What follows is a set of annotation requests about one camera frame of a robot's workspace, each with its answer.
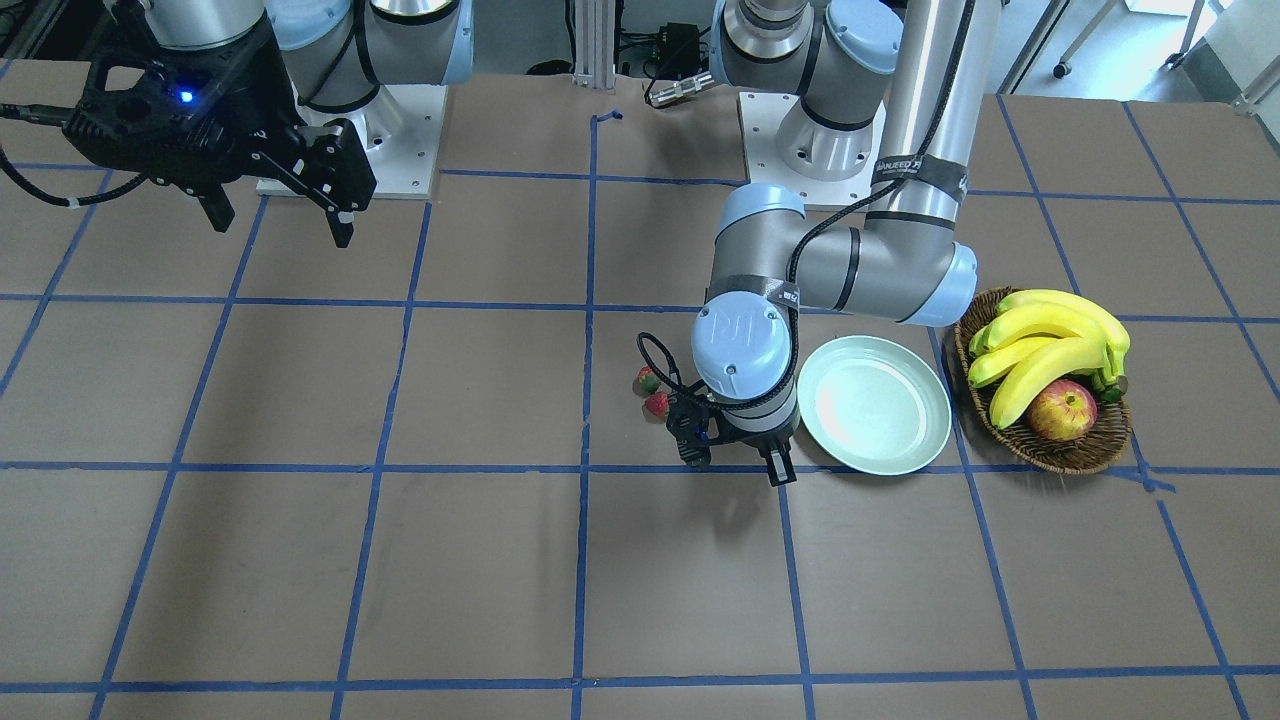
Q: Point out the aluminium frame post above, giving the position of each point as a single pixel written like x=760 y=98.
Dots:
x=595 y=26

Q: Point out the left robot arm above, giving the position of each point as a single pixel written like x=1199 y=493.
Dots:
x=890 y=97

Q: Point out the brown wicker basket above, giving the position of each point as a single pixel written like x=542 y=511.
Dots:
x=1096 y=451

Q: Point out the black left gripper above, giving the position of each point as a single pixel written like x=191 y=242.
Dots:
x=757 y=429

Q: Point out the light green plate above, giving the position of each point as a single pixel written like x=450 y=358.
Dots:
x=873 y=405

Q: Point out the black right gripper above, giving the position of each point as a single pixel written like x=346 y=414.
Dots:
x=262 y=92

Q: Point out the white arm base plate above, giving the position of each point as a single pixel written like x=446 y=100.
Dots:
x=401 y=127
x=827 y=168

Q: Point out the red apple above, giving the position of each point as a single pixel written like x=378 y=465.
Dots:
x=1062 y=412

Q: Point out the red strawberry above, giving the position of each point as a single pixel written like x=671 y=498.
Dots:
x=647 y=381
x=657 y=405

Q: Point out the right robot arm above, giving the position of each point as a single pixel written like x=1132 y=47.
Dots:
x=384 y=43

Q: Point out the yellow banana bunch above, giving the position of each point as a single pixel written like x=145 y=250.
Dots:
x=1017 y=343

